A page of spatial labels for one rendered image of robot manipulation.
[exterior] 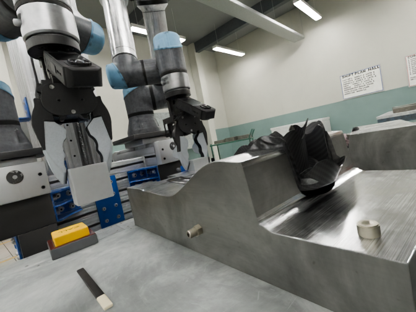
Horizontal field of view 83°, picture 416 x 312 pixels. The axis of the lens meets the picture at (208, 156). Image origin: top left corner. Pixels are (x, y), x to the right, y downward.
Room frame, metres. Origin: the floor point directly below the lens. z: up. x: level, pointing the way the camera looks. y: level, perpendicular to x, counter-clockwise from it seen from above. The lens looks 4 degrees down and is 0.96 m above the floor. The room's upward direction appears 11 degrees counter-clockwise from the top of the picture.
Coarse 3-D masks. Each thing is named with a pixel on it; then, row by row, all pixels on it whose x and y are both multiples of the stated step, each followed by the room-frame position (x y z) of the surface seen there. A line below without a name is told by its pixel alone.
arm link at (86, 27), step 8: (72, 8) 0.53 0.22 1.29; (80, 16) 0.52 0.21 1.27; (80, 24) 0.51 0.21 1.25; (88, 24) 0.52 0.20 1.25; (96, 24) 0.55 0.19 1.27; (80, 32) 0.51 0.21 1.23; (88, 32) 0.52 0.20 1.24; (96, 32) 0.54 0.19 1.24; (80, 40) 0.51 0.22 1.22; (88, 40) 0.53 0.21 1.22; (96, 40) 0.54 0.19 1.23; (104, 40) 0.56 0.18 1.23; (80, 48) 0.53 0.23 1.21; (88, 48) 0.54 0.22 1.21; (96, 48) 0.55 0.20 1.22
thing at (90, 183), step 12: (72, 168) 0.33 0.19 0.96; (84, 168) 0.33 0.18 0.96; (96, 168) 0.34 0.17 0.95; (72, 180) 0.32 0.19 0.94; (84, 180) 0.33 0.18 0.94; (96, 180) 0.34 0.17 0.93; (108, 180) 0.35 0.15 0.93; (72, 192) 0.34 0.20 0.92; (84, 192) 0.33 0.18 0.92; (96, 192) 0.34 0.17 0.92; (108, 192) 0.35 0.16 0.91; (84, 204) 0.33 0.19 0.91
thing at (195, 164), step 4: (192, 160) 0.61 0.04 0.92; (196, 160) 0.61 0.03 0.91; (200, 160) 0.62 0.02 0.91; (204, 160) 0.63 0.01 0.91; (208, 160) 0.63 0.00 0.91; (192, 164) 0.61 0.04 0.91; (196, 164) 0.61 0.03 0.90; (200, 164) 0.61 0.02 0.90; (204, 164) 0.62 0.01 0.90; (176, 168) 0.71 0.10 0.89; (180, 168) 0.70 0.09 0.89; (188, 168) 0.63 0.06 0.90; (192, 168) 0.61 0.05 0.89; (196, 168) 0.61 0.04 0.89
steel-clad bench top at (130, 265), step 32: (128, 224) 0.55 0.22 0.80; (32, 256) 0.46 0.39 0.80; (64, 256) 0.43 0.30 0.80; (96, 256) 0.40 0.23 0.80; (128, 256) 0.37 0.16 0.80; (160, 256) 0.35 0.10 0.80; (192, 256) 0.33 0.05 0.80; (0, 288) 0.35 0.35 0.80; (32, 288) 0.33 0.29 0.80; (64, 288) 0.31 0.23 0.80; (128, 288) 0.28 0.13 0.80; (160, 288) 0.26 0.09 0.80; (192, 288) 0.25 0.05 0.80; (224, 288) 0.24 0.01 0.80; (256, 288) 0.23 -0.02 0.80
